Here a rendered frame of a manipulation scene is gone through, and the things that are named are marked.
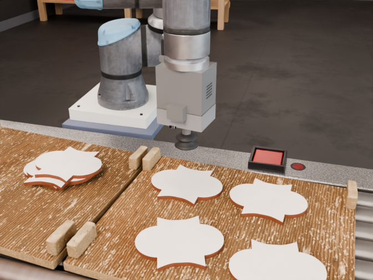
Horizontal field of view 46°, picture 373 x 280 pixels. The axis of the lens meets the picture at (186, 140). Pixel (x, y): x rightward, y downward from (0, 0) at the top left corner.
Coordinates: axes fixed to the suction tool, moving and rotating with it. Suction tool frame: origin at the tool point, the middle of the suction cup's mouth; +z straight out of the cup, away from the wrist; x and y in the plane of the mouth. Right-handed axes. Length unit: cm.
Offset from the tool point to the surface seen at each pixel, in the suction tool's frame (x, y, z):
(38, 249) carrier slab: -25.7, -13.2, 8.9
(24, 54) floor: 296, -340, 103
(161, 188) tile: -3.8, -3.3, 8.1
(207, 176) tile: 3.7, 2.7, 8.1
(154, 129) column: 30.9, -24.2, 15.5
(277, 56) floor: 410, -79, 103
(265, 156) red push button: 18.6, 10.1, 9.6
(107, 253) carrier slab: -21.9, -3.0, 8.9
